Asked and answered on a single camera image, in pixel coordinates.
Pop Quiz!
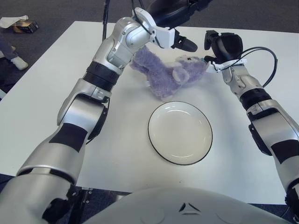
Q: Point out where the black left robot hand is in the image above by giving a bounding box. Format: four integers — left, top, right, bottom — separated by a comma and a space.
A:
134, 0, 214, 52

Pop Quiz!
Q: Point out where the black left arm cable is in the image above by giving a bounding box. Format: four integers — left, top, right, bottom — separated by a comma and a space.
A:
102, 0, 164, 49

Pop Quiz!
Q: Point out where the purple plush doll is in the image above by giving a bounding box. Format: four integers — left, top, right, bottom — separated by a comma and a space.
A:
129, 45, 210, 101

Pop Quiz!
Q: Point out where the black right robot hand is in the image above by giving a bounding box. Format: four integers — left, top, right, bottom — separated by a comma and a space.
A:
203, 29, 248, 74

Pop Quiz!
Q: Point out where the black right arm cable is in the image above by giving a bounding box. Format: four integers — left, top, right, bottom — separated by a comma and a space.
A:
240, 46, 278, 88

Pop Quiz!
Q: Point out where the dark cardboard box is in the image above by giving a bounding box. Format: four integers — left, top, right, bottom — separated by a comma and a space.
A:
11, 20, 39, 34

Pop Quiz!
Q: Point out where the white cloth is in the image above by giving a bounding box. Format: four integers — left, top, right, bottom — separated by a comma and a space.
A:
0, 15, 29, 29

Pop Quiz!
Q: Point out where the white plate with black rim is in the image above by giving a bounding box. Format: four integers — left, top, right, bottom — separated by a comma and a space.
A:
147, 101, 214, 166

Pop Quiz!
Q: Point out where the white shoe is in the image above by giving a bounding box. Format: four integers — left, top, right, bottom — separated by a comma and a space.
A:
11, 57, 28, 70

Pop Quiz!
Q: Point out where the grey robot torso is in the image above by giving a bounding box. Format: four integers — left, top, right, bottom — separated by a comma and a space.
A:
81, 186, 288, 224

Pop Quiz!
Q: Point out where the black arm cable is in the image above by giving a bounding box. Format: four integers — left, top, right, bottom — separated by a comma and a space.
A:
240, 46, 278, 88
102, 0, 164, 49

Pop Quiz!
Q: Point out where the black table leg bracket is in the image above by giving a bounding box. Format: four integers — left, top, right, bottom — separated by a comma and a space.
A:
74, 186, 94, 212

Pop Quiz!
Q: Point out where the grey trouser leg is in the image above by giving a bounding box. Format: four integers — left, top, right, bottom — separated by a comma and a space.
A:
0, 36, 19, 62

